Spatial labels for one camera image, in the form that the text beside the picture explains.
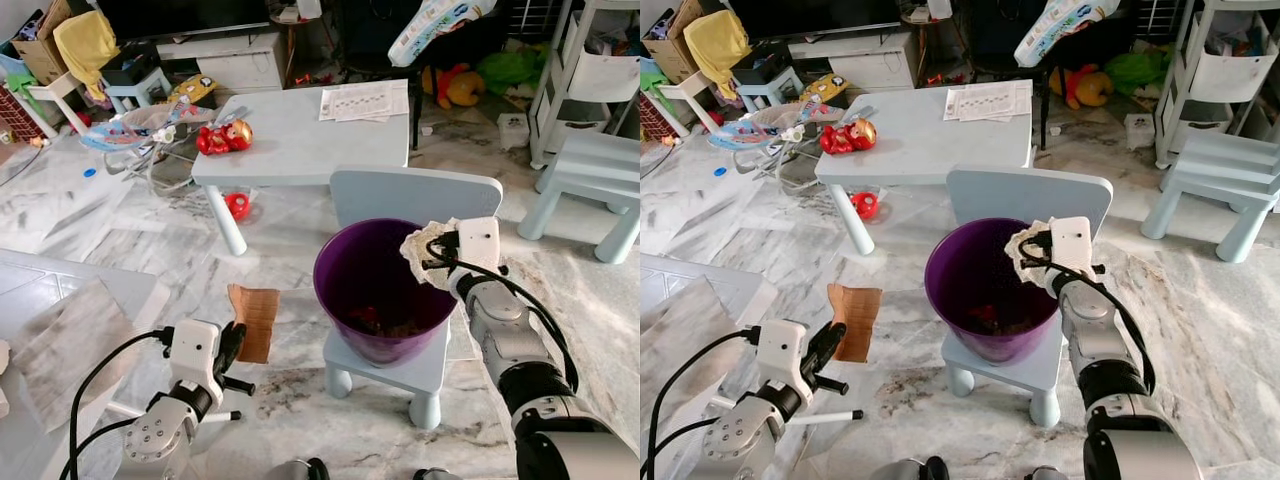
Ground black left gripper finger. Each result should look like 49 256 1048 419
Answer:
220 321 248 370
812 321 847 370

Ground white tissue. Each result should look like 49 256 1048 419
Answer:
400 218 463 293
1005 220 1057 291

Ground brown paper piece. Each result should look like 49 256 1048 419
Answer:
228 285 281 364
828 283 884 363

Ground purple plastic bin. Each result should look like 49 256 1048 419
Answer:
313 218 459 368
924 218 1062 366

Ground brown red trash scraps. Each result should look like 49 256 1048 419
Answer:
955 305 1037 337
345 305 427 339

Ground light blue child chair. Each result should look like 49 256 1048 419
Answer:
322 168 505 431
1142 130 1280 265
517 130 641 267
940 168 1115 429

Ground small white box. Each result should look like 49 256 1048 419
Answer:
497 112 532 152
1124 112 1159 152

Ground printed white paper sheet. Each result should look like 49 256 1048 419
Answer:
318 80 411 124
943 80 1033 124

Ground light blue child table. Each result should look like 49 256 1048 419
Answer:
190 80 414 258
815 80 1035 257

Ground yellow red plush toy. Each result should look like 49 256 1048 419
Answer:
1048 63 1115 110
422 63 489 110

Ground green plush toy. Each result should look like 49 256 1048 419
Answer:
1104 48 1172 97
475 48 550 97

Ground red gold toy figure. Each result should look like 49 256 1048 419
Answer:
820 118 880 157
195 118 255 157

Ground blue baby bouncer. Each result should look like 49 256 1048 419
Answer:
707 103 843 154
80 103 217 154

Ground white blue diaper pack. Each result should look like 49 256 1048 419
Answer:
1013 0 1122 69
388 0 499 69

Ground white shelf unit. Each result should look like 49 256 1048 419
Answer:
528 0 641 169
1155 0 1280 169

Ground yellow black toy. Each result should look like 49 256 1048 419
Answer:
168 74 220 107
797 72 850 105

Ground small blue stool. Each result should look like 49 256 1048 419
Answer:
103 68 172 114
735 68 805 114

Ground white tv cabinet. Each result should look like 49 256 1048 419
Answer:
155 30 287 94
788 30 917 94

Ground brown cardboard box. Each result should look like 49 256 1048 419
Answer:
645 0 731 87
10 0 101 87

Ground yellow cloth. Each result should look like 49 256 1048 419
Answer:
53 10 122 101
683 10 752 101

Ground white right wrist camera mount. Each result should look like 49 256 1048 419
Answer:
455 217 502 274
1049 217 1095 277

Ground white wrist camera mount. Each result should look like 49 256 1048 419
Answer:
755 320 812 394
1049 217 1095 277
165 320 223 393
455 217 502 274

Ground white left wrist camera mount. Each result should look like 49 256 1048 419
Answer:
165 320 223 393
755 320 812 394

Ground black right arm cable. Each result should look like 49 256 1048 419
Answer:
425 235 582 394
1020 235 1159 396

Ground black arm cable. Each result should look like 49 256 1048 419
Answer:
1020 235 1159 396
645 330 763 480
425 235 582 394
58 330 177 480

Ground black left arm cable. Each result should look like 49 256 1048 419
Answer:
645 330 763 480
58 330 177 480

